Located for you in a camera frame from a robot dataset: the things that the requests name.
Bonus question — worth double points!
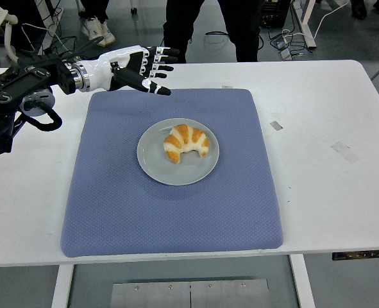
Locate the long clear tape piece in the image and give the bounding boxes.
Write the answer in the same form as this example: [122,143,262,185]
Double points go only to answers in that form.
[330,141,360,164]

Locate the round grey plate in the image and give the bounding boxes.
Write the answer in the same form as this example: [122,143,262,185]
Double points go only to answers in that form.
[137,117,221,187]

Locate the black table control panel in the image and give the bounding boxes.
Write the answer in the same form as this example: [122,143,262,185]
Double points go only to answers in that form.
[332,249,379,261]

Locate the white floor cable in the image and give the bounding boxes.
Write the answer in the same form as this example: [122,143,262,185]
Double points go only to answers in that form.
[313,0,350,39]

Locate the standing person in black trousers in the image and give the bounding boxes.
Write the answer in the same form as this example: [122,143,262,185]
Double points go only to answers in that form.
[162,0,264,64]

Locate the person's white shoe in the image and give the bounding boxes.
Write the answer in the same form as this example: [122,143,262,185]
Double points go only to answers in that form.
[98,21,117,47]
[81,17,106,46]

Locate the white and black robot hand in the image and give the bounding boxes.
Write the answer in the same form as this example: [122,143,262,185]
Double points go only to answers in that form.
[85,45,181,96]

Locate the grey power adapter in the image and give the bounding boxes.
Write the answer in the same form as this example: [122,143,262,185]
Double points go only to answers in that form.
[273,35,294,51]

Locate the black equipment box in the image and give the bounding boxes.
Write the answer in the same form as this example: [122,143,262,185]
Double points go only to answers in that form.
[260,0,288,28]

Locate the person's dark foot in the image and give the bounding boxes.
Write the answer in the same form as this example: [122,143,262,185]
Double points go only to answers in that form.
[351,0,369,21]

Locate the seated person's legs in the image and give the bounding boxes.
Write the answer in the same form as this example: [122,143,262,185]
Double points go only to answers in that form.
[79,0,110,22]

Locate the white chair frame tube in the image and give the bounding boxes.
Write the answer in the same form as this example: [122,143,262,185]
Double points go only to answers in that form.
[3,24,19,64]

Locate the grey metal plate with screws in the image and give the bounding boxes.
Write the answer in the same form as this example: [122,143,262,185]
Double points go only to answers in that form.
[110,278,270,308]

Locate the blue quilted mat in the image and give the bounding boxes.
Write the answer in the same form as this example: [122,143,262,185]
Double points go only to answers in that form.
[60,89,285,259]

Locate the golden striped croissant bread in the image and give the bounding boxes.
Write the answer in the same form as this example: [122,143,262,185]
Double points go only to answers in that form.
[163,123,210,164]

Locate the white table leg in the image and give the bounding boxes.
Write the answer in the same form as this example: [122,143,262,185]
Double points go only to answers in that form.
[288,253,317,308]
[50,263,75,308]

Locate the white background table post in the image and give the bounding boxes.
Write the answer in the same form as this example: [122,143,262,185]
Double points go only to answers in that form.
[300,0,318,49]

